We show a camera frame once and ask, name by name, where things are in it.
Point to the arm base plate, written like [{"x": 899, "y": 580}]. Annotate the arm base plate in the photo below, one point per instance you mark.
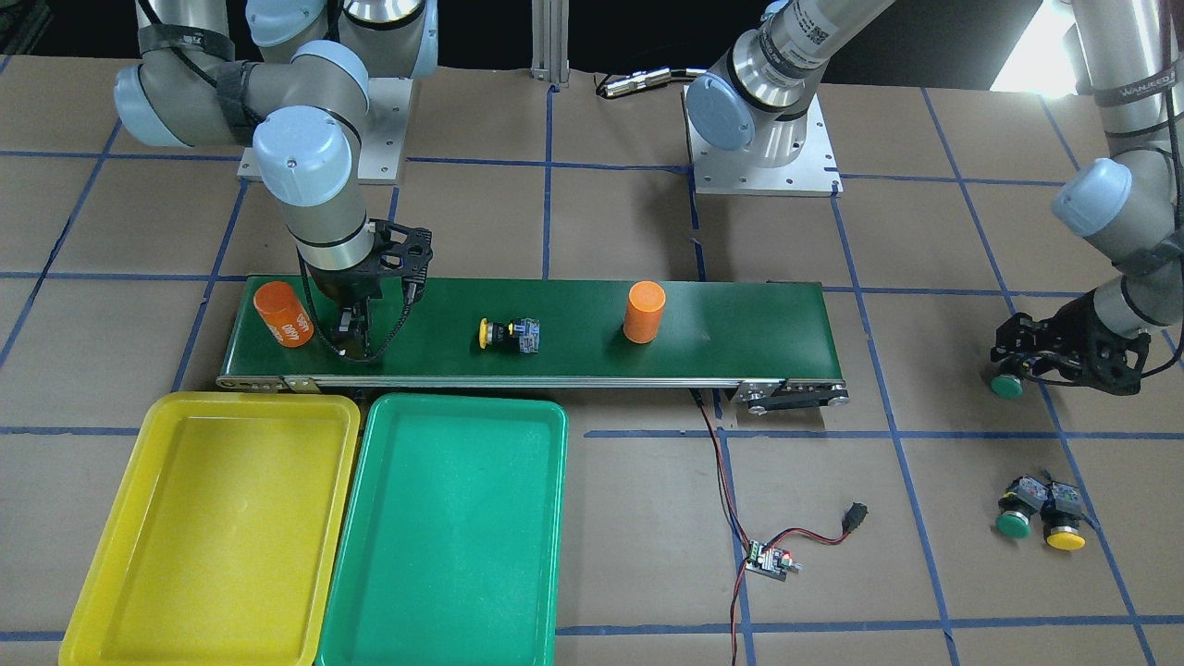
[
  {"x": 793, "y": 158},
  {"x": 288, "y": 138}
]

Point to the orange cylinder with white print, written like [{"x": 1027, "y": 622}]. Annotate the orange cylinder with white print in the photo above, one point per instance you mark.
[{"x": 283, "y": 313}]

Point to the green plastic tray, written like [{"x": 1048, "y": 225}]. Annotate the green plastic tray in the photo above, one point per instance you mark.
[{"x": 450, "y": 550}]

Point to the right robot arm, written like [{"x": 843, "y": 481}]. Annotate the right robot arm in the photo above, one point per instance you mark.
[{"x": 191, "y": 90}]

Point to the yellow push button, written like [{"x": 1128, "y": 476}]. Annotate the yellow push button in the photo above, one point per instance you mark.
[
  {"x": 1062, "y": 515},
  {"x": 523, "y": 334}
]

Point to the green push button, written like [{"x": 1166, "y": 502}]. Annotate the green push button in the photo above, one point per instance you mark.
[
  {"x": 1022, "y": 499},
  {"x": 1007, "y": 386}
]

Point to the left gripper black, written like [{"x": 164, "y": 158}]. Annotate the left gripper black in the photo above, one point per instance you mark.
[{"x": 1088, "y": 334}]

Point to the aluminium frame post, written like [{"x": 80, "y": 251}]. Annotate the aluminium frame post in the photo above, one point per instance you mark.
[{"x": 549, "y": 21}]

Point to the motor controller board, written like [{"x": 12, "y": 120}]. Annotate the motor controller board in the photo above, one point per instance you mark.
[{"x": 769, "y": 561}]

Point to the yellow plastic tray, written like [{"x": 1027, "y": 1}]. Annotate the yellow plastic tray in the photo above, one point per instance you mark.
[{"x": 221, "y": 541}]

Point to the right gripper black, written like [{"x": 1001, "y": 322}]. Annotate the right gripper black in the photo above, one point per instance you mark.
[{"x": 336, "y": 286}]

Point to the green conveyor belt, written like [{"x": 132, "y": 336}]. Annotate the green conveyor belt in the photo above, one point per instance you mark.
[{"x": 768, "y": 345}]

